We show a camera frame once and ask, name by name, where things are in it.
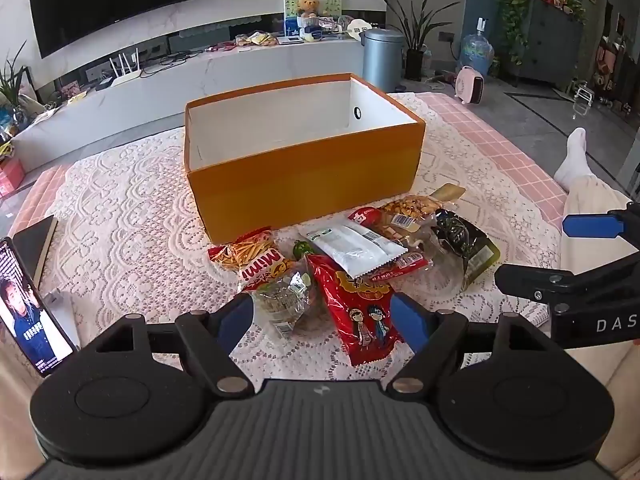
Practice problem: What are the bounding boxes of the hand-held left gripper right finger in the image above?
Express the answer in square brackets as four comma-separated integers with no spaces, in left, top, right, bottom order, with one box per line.
[385,291,560,397]

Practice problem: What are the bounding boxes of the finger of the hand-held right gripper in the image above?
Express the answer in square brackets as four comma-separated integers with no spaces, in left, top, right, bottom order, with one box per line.
[494,260,640,311]
[562,202,640,240]

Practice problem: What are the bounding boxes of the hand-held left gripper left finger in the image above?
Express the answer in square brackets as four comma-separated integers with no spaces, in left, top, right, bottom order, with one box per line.
[82,291,256,397]

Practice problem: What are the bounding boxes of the red cartoon snack bag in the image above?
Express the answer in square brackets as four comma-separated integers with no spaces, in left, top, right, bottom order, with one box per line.
[305,254,405,368]

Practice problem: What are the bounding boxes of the clear seed snack bag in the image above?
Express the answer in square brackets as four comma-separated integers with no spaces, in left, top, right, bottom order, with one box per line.
[250,270,333,337]

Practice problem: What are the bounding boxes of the orange red stick snack bag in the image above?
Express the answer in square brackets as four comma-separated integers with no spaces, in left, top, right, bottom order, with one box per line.
[207,227,299,293]

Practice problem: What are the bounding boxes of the dark green snack packet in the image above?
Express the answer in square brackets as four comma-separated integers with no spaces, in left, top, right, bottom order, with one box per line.
[432,209,502,293]

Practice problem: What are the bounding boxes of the white snack packet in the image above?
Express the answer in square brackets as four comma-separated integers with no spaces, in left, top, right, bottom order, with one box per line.
[299,224,408,279]

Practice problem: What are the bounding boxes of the clear cracker bag gold top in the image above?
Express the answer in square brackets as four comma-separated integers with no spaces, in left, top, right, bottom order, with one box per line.
[377,184,467,241]

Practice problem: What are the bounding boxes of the red-ended clear snack packet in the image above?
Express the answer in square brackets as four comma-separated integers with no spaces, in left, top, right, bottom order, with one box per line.
[347,205,432,282]

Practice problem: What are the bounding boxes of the orange cardboard box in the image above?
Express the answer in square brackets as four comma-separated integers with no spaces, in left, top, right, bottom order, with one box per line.
[182,73,427,245]

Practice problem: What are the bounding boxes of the white sock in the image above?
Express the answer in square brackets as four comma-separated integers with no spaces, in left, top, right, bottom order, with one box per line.
[552,127,596,192]

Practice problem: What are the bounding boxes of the pink checked cloth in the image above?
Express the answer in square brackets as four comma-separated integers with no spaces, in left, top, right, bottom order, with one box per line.
[20,91,569,227]

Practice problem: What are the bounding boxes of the white folding rack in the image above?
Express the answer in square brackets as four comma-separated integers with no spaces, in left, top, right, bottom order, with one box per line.
[572,82,596,121]

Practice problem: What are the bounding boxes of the white lace tablecloth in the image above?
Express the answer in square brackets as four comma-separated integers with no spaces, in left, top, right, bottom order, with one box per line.
[10,87,566,386]

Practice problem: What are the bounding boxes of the dark open shelf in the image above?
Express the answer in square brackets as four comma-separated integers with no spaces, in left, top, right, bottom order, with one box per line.
[592,0,640,111]

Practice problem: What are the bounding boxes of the grey drawer cabinet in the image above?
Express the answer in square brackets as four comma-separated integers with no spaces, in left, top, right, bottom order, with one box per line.
[520,0,586,88]

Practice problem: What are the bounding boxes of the pink space heater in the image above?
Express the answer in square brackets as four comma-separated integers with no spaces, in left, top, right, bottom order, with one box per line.
[454,65,487,106]

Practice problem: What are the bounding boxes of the smartphone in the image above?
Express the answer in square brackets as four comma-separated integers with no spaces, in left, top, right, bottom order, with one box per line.
[0,237,80,378]

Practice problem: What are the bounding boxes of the blue water bottle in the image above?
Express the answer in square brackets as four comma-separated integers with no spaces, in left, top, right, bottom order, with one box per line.
[457,17,496,78]

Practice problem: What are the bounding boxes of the black notebook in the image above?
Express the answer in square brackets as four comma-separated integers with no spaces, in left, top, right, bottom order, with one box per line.
[12,215,59,291]

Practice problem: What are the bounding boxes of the green ivy plant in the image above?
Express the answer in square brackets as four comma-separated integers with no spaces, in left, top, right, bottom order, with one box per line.
[482,0,543,66]

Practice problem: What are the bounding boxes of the white marble tv console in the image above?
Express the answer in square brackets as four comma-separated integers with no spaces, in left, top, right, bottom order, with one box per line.
[10,37,366,171]

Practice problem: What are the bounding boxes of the tall leafy potted plant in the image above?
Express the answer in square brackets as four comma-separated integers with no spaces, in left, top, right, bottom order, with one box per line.
[376,0,461,81]

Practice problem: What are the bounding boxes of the blue grey trash bin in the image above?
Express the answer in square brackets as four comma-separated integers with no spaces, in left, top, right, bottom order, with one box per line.
[361,29,405,93]

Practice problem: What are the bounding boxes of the white router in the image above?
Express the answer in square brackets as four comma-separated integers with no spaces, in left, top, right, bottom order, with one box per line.
[109,49,144,88]

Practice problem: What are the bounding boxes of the pink storage box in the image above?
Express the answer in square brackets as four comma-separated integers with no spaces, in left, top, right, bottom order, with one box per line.
[0,157,26,198]

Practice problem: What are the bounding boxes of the pile of snack packets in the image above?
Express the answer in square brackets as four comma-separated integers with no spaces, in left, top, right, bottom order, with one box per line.
[235,31,278,48]

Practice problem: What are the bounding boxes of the green picture board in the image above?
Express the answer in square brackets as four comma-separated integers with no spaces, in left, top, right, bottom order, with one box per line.
[283,0,343,36]

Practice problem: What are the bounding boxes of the spiky green potted plant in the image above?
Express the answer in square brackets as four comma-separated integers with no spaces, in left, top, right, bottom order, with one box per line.
[0,42,31,106]

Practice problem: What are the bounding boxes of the black curved television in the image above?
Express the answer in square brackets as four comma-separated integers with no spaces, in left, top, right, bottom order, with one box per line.
[27,0,216,59]

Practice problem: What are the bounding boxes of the black cables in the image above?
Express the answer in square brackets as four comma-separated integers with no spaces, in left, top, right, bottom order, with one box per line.
[140,50,191,78]

